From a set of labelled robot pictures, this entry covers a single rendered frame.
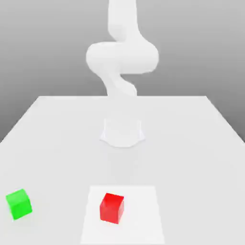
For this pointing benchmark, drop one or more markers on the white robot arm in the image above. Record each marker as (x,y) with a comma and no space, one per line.
(122,57)

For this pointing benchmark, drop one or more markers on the small red cube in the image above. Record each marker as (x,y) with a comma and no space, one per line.
(111,208)

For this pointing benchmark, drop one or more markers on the small green cube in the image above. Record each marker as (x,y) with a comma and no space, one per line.
(19,204)

